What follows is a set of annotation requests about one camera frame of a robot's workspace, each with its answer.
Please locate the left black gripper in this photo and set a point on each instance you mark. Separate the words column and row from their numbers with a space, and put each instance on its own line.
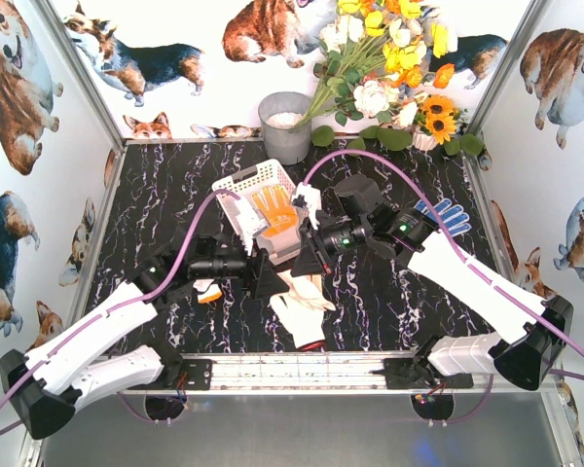
column 253, row 270

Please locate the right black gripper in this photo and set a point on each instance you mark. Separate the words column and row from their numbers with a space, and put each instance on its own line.
column 312, row 244

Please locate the yellow coated work glove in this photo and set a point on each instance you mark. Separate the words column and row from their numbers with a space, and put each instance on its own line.
column 274, row 203

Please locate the white plastic storage basket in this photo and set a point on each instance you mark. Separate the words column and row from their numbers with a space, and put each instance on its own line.
column 234, row 196

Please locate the cream glove red cuff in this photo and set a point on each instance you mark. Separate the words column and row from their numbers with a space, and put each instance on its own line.
column 302, row 319

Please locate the cream knit glove pair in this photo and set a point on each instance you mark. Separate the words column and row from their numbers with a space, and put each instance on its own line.
column 306, row 290

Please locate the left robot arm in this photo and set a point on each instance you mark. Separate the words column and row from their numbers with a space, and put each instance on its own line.
column 126, row 308

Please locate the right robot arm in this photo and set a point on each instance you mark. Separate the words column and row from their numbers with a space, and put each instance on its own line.
column 526, row 338

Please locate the white glove blue finger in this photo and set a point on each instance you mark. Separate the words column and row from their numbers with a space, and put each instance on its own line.
column 207, row 290

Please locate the blue dotted work glove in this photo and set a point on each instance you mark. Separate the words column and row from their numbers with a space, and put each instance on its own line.
column 452, row 214

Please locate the grey metal bucket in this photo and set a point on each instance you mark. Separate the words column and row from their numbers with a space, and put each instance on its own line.
column 286, row 133

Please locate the small sunflower pot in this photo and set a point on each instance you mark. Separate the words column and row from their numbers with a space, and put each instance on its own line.
column 438, row 121

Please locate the artificial flower bouquet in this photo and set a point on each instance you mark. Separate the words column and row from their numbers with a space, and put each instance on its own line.
column 376, row 55

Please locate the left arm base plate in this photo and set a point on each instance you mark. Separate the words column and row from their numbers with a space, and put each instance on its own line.
column 192, row 374

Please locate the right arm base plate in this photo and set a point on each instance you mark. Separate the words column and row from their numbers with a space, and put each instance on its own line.
column 404, row 373

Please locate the aluminium front rail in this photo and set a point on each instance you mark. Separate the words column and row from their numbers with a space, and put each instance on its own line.
column 330, row 372

